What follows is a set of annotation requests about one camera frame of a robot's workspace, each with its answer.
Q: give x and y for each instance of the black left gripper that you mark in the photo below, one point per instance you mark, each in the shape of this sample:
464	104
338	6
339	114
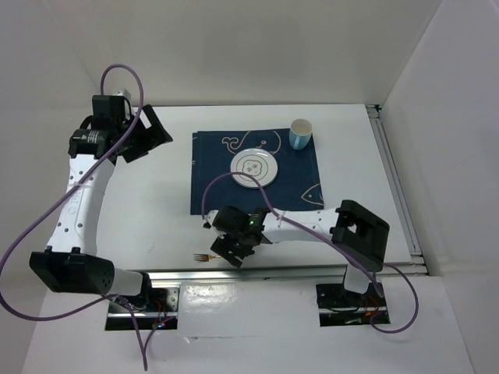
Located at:
152	136

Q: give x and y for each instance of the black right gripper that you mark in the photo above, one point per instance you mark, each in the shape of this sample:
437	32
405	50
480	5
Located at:
221	247

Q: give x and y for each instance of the white plate teal rim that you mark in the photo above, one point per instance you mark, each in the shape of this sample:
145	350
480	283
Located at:
253	163

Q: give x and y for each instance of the navy blue fish placemat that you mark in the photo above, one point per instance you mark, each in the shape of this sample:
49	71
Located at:
297	183

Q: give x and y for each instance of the light blue ceramic mug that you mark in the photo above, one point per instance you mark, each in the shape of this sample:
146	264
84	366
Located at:
300	133

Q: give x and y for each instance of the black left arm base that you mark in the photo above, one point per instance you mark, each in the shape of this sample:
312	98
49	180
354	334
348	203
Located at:
159	309

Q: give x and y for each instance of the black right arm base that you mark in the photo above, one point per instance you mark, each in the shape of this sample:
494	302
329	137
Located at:
339	307

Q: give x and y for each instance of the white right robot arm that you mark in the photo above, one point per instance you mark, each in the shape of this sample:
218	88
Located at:
355	232

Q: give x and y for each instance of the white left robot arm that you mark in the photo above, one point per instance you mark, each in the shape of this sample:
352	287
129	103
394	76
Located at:
69	263

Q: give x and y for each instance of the gold fork green handle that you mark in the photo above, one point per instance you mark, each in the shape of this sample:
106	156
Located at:
202	258

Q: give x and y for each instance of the aluminium table edge rail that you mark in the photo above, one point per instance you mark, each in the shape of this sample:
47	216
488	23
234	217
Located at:
222	275

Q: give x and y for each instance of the aluminium right side rail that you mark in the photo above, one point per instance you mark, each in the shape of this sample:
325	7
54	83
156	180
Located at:
417	266

